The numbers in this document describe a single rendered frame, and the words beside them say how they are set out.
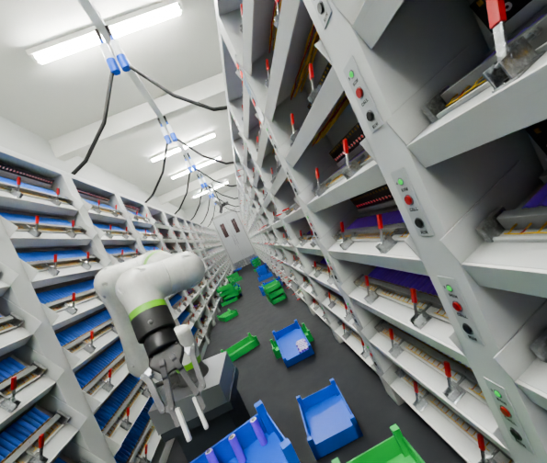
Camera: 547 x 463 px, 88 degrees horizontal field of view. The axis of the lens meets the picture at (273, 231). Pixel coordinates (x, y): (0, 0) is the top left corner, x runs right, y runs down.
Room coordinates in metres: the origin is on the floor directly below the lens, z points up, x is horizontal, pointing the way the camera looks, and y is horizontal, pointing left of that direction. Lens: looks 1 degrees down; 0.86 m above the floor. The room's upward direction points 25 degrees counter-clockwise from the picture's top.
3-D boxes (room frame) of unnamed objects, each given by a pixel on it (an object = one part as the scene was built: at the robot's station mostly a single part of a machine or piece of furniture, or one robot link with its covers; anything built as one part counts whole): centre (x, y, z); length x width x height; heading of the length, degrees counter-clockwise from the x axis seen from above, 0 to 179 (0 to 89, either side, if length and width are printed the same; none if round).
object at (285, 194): (1.88, -0.18, 0.88); 0.20 x 0.09 x 1.75; 96
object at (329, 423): (1.21, 0.13, 0.04); 0.30 x 0.20 x 0.08; 4
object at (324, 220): (1.19, -0.26, 0.88); 0.20 x 0.09 x 1.75; 96
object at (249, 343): (2.46, 0.69, 0.04); 0.30 x 0.20 x 0.08; 114
